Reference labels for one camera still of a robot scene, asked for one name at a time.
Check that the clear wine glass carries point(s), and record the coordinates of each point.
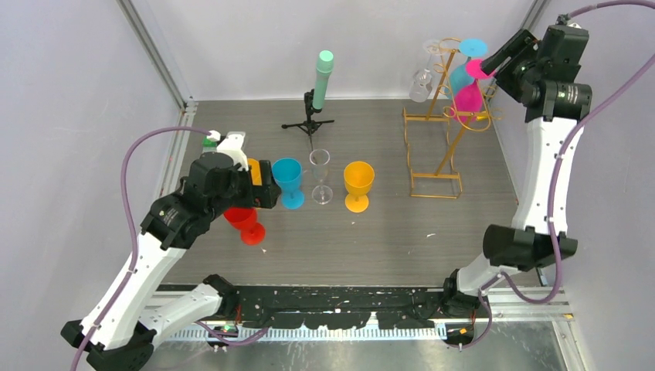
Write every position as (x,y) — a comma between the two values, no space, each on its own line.
(319,161)
(422,80)

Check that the mint green microphone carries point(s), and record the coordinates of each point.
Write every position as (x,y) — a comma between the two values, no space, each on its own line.
(324,67)

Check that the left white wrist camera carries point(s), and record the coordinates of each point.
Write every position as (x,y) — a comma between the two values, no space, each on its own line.
(232,145)

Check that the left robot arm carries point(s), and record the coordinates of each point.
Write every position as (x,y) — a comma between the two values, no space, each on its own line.
(120,333)

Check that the clear wine glass front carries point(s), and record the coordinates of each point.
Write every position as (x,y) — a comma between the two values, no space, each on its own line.
(319,161)

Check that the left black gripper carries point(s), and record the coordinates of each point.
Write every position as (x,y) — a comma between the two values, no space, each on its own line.
(261,196)

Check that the cyan wine glass back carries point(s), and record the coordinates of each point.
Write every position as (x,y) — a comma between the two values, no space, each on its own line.
(468,56)

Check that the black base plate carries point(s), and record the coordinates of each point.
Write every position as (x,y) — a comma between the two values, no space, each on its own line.
(345,307)

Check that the orange wine glass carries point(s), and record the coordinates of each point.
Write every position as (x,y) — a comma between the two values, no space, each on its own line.
(255,172)
(358,180)

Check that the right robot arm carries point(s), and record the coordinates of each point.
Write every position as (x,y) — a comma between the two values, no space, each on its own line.
(540,74)

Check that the magenta wine glass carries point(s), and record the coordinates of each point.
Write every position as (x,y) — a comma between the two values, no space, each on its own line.
(468,97)

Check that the blue wine glass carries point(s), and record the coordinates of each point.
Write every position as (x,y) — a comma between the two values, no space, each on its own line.
(287,172)

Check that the green toy block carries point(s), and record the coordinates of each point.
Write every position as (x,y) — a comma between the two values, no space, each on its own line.
(208,144)

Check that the aluminium frame rail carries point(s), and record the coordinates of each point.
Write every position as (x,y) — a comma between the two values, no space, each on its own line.
(503,306)

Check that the red wine glass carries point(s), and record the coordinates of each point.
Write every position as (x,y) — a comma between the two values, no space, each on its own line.
(245,220)

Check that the gold wire glass rack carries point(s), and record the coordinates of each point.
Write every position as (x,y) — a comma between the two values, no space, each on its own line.
(444,181)

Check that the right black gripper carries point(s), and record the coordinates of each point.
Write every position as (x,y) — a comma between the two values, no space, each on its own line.
(524,44)

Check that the clear wine glass back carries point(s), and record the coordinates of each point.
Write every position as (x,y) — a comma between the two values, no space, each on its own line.
(422,80)

